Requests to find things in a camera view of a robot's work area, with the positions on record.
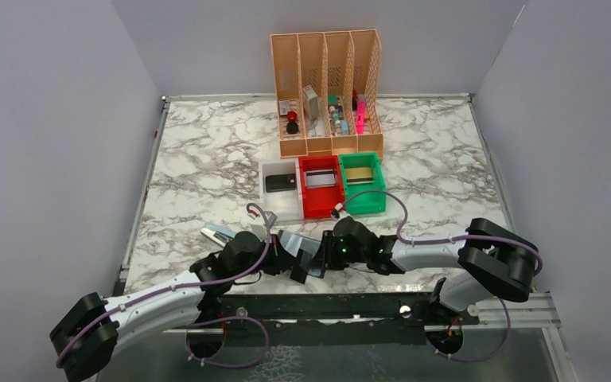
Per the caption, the peach desk file organizer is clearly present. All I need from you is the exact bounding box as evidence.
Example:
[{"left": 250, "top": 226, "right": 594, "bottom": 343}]
[{"left": 270, "top": 29, "right": 384, "bottom": 158}]

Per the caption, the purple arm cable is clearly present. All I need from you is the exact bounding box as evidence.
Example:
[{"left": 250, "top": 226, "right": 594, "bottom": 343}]
[
  {"left": 332, "top": 189, "right": 543, "bottom": 364},
  {"left": 55, "top": 202, "right": 275, "bottom": 369}
]

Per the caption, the white box in organizer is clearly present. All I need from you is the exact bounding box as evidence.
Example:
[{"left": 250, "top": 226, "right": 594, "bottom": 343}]
[{"left": 302, "top": 85, "right": 320, "bottom": 120}]

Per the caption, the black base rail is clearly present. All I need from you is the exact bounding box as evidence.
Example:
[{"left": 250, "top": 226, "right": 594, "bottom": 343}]
[{"left": 177, "top": 292, "right": 479, "bottom": 352}]

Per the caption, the light blue stapler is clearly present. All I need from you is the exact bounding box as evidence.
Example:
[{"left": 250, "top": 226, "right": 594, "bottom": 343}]
[{"left": 200, "top": 223, "right": 235, "bottom": 248}]

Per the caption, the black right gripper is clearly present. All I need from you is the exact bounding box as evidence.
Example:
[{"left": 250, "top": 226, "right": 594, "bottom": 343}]
[{"left": 309, "top": 228, "right": 368, "bottom": 269}]

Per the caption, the grey card from holder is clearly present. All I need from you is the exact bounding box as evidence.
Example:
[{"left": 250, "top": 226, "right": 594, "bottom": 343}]
[{"left": 264, "top": 173, "right": 298, "bottom": 193}]

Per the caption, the green plastic bin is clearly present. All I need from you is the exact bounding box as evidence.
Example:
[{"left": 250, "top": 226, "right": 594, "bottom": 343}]
[{"left": 338, "top": 152, "right": 387, "bottom": 215}]

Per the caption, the red plastic bin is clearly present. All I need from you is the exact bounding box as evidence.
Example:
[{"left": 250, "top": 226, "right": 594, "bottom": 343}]
[{"left": 298, "top": 156, "right": 344, "bottom": 220}]

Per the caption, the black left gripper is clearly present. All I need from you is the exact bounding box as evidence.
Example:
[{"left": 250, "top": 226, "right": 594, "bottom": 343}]
[{"left": 232, "top": 233, "right": 298, "bottom": 280}]

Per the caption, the white plastic bin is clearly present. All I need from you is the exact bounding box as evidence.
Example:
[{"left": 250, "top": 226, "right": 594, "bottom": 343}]
[{"left": 259, "top": 158, "right": 304, "bottom": 223}]

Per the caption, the silver card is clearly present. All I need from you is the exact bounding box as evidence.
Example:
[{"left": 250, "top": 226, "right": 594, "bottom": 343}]
[{"left": 304, "top": 170, "right": 337, "bottom": 189}]

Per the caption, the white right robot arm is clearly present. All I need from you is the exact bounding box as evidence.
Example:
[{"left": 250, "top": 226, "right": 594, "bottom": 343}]
[{"left": 311, "top": 217, "right": 543, "bottom": 324}]

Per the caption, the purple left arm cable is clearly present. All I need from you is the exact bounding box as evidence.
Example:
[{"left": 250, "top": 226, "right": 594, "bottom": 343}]
[{"left": 55, "top": 202, "right": 275, "bottom": 369}]

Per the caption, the navy blue card holder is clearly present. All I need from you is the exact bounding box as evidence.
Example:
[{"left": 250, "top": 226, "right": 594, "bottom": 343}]
[{"left": 278, "top": 230, "right": 325, "bottom": 279}]

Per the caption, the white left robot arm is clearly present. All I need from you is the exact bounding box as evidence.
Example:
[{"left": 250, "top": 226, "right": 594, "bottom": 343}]
[{"left": 49, "top": 231, "right": 303, "bottom": 381}]

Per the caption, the gold card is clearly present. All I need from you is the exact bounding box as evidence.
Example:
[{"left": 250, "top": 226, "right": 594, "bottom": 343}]
[{"left": 344, "top": 167, "right": 374, "bottom": 185}]

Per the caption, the pink highlighter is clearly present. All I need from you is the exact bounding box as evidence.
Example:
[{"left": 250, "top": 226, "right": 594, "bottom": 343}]
[{"left": 356, "top": 100, "right": 366, "bottom": 135}]

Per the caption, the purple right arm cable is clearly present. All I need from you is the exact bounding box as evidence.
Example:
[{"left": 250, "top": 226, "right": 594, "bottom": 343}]
[{"left": 332, "top": 189, "right": 543, "bottom": 364}]

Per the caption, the red and black stamp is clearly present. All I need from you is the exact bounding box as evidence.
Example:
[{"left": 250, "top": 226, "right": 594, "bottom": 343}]
[{"left": 286, "top": 111, "right": 299, "bottom": 134}]

